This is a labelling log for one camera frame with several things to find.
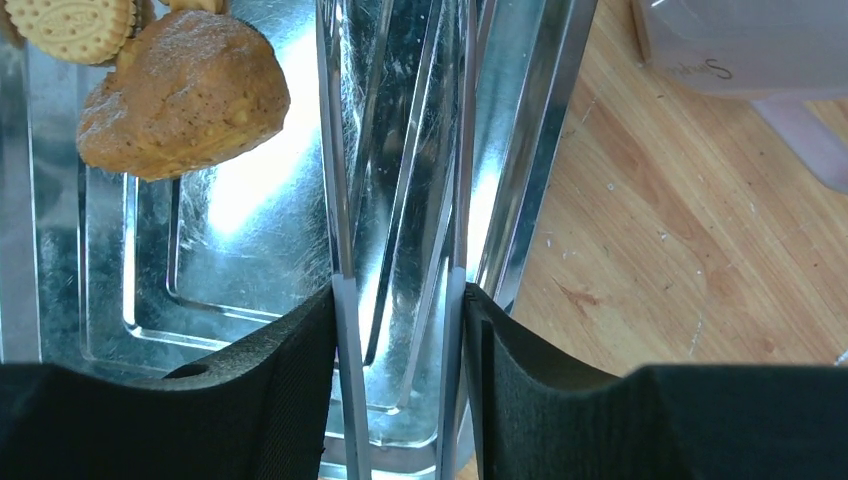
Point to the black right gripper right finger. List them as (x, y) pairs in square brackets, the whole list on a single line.
[(539, 413)]

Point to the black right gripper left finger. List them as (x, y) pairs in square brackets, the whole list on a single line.
[(256, 409)]

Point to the silver white tongs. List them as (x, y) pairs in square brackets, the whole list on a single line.
[(329, 31)]

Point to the silver metal tray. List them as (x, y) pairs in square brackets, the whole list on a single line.
[(120, 278)]

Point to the brown bread roll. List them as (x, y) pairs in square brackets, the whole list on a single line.
[(192, 90)]

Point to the round yellow cracker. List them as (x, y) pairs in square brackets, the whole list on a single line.
[(86, 32)]

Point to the pink mug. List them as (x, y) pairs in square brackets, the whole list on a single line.
[(775, 55)]

